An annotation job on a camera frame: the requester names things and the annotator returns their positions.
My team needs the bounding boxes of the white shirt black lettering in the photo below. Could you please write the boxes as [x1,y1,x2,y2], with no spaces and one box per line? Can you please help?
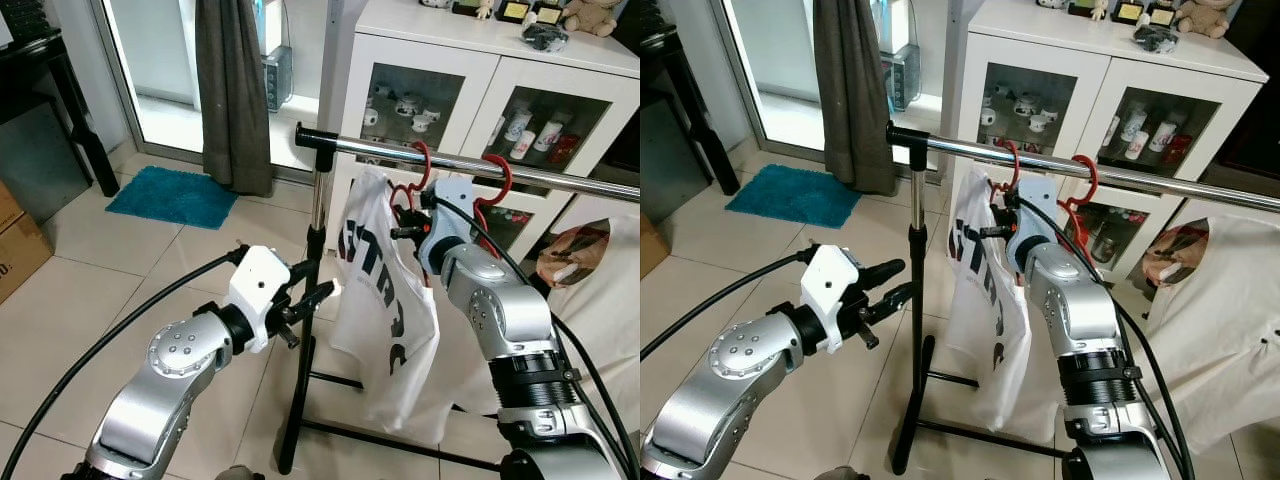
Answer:
[945,165,1031,441]
[330,165,441,446]

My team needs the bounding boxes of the black clothes rack stand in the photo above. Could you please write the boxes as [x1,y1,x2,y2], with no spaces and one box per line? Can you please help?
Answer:
[885,120,1076,476]
[275,122,501,476]

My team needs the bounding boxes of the teal floor mat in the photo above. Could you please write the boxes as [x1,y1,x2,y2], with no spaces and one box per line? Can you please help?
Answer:
[105,165,239,231]
[725,163,861,229]

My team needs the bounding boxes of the white glass door cabinet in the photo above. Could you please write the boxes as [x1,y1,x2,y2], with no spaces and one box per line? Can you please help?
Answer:
[325,0,641,261]
[940,0,1271,281]

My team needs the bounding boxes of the grey brown curtain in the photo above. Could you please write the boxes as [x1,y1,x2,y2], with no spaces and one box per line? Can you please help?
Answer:
[812,0,898,198]
[195,0,276,198]

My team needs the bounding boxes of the beige hanging shirt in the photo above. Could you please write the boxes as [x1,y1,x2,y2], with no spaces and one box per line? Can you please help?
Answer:
[1140,210,1280,456]
[435,195,641,451]

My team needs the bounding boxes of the brown cardboard box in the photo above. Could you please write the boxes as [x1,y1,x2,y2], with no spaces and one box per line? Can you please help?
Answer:
[0,180,54,304]
[640,215,669,281]

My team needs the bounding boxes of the black bundled object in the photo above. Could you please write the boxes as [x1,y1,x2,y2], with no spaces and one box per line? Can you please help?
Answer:
[1135,25,1181,56]
[522,22,569,53]

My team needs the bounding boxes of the white framed glass door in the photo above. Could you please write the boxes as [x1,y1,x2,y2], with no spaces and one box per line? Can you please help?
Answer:
[715,0,961,166]
[95,0,346,183]

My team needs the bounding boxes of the brown teddy bear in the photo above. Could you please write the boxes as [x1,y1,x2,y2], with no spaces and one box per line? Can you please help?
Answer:
[560,0,621,38]
[1175,0,1233,39]

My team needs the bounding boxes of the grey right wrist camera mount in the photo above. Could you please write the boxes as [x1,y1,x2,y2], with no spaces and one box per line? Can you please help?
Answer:
[1010,175,1048,246]
[428,178,479,246]

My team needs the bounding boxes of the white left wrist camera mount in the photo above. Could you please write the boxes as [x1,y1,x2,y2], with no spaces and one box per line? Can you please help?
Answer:
[800,243,863,353]
[227,245,293,353]

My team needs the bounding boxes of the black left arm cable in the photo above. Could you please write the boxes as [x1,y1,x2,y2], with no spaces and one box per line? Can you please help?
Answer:
[0,248,249,480]
[640,248,813,363]

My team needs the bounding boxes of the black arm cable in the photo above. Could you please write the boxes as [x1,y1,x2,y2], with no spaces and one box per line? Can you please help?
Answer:
[640,248,813,363]
[1015,195,1201,480]
[0,248,249,480]
[430,192,641,480]

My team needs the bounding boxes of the chrome clothes rail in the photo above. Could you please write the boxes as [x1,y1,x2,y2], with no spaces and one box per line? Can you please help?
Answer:
[335,135,641,201]
[925,135,1280,213]

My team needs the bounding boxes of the grey metal wall box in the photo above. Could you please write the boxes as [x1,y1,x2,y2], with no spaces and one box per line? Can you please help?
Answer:
[880,45,921,113]
[262,45,293,113]

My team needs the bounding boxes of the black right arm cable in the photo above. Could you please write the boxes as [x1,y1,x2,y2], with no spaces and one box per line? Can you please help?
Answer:
[1015,195,1201,480]
[430,192,641,480]

